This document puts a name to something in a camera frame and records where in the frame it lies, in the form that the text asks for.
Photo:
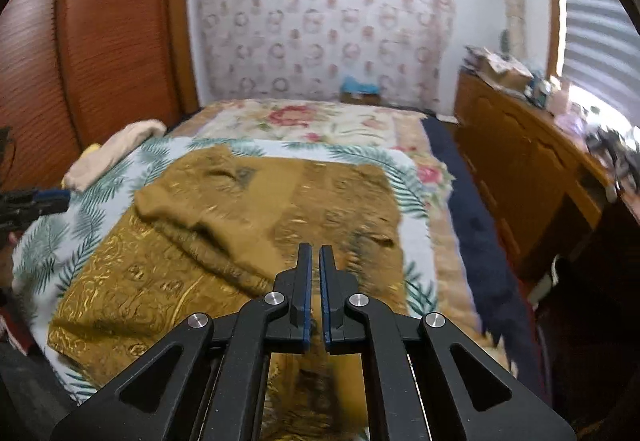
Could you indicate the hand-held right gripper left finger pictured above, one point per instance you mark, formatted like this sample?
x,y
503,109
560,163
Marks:
x,y
303,311

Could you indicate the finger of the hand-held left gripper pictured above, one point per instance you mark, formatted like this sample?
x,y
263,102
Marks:
x,y
30,206

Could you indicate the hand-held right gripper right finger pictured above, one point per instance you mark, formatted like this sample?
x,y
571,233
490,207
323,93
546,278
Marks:
x,y
327,311

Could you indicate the mustard gold patterned cloth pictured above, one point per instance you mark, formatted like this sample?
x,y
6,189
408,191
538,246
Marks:
x,y
150,291

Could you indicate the cream folded clothes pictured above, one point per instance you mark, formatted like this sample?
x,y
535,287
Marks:
x,y
115,146

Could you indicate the leaf print bed sheet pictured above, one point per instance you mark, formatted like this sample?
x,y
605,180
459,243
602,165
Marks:
x,y
65,241

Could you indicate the navy blue blanket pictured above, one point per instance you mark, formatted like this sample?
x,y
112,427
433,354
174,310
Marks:
x,y
475,241

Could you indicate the wooden wardrobe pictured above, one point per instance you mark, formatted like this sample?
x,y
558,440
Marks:
x,y
115,46

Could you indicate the floral blanket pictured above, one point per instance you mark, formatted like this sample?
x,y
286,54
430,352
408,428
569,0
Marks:
x,y
280,116

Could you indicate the white trash bin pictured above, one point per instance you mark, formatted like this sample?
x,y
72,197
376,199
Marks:
x,y
547,278

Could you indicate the box with blue cloth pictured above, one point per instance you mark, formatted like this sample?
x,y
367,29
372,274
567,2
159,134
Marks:
x,y
361,91

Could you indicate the wooden cabinet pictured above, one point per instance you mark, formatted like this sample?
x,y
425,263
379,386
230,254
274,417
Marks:
x,y
505,146

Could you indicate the dark brown furniture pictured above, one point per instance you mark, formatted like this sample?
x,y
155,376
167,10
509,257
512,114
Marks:
x,y
595,321

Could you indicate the cardboard box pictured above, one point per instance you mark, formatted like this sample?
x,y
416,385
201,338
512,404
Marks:
x,y
500,68

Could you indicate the clutter of small desk things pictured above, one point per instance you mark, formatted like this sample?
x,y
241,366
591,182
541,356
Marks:
x,y
605,141

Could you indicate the striped window blind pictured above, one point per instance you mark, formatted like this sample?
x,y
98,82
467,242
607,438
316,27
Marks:
x,y
595,11

